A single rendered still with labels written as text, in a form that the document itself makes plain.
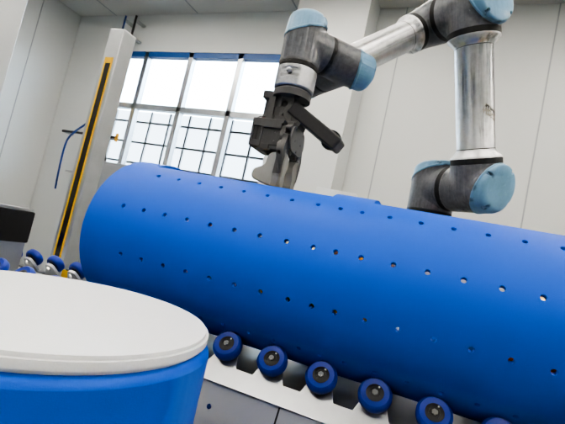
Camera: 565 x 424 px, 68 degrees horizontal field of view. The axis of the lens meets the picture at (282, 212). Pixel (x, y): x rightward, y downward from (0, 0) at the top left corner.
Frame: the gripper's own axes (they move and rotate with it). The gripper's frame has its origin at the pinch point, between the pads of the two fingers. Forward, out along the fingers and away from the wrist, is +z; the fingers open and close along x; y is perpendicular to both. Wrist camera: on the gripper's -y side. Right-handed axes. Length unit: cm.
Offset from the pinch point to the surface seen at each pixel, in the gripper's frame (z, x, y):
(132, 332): 17.2, 42.2, -6.8
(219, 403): 32.0, 12.8, -2.3
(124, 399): 20, 47, -11
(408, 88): -145, -282, 19
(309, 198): 0.1, 8.6, -8.1
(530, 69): -164, -278, -70
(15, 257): 24, -3, 65
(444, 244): 3.6, 11.9, -28.3
